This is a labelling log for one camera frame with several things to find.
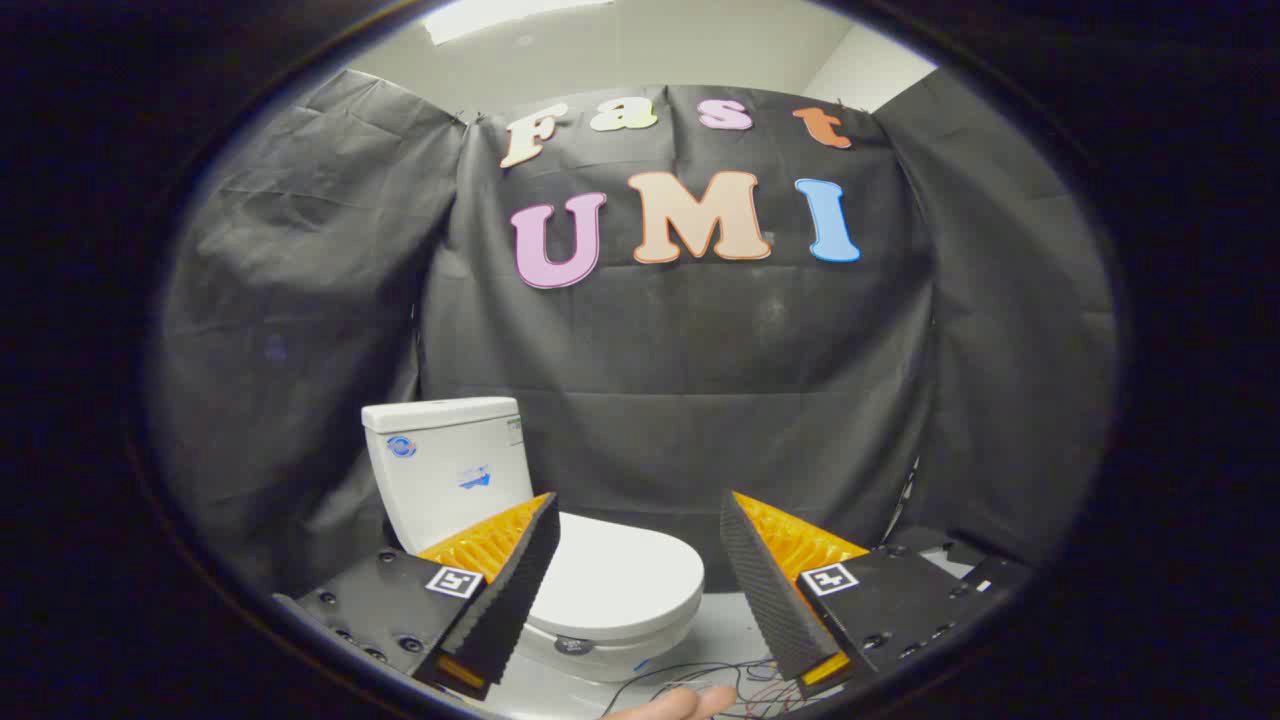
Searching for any tangle of floor cables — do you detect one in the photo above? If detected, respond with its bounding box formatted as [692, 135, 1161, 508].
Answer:
[600, 655, 811, 719]

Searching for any white toilet lid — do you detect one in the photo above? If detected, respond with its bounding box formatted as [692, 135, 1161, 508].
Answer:
[525, 512, 706, 657]

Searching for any white ceramic toilet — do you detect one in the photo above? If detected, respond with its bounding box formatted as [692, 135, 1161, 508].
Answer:
[362, 397, 706, 685]

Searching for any black backdrop cloth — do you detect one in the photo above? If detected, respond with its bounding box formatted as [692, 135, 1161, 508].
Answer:
[150, 68, 1119, 601]

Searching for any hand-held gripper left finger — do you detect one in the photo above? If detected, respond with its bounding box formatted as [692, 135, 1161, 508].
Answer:
[272, 490, 563, 701]

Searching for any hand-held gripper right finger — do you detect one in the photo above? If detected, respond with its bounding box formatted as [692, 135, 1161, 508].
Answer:
[718, 488, 1033, 701]

